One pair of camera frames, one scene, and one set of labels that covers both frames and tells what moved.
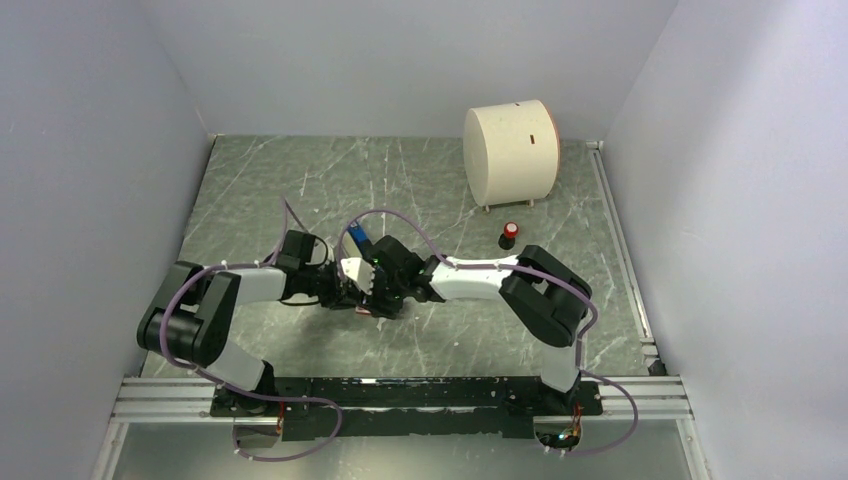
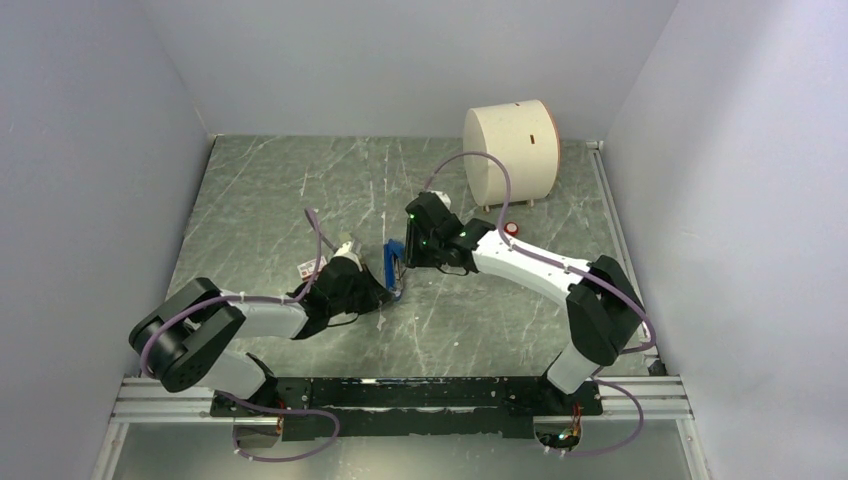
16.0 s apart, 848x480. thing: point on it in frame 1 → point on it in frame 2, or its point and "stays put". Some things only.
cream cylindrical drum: (511, 152) stays put
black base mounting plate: (348, 407) stays put
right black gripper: (376, 306) → (413, 256)
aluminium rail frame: (662, 396) stays put
